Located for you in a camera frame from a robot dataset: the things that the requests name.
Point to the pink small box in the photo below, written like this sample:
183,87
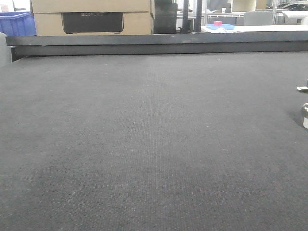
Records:
217,23

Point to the blue plastic crate background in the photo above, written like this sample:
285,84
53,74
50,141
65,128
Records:
17,24

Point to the black conveyor side rail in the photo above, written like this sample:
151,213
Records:
159,44

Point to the grey office chair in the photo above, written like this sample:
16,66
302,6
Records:
258,18

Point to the blue tray on table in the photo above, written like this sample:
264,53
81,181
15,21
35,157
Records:
223,26

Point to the cardboard box with black print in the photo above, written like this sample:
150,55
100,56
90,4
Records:
50,24

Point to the silver metal valve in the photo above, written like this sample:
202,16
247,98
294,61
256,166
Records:
304,109

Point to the white background table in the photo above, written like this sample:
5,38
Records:
265,28

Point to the black panel behind boxes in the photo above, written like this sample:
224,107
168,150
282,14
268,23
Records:
165,17

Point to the upper cardboard box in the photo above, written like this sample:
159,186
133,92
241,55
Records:
57,6

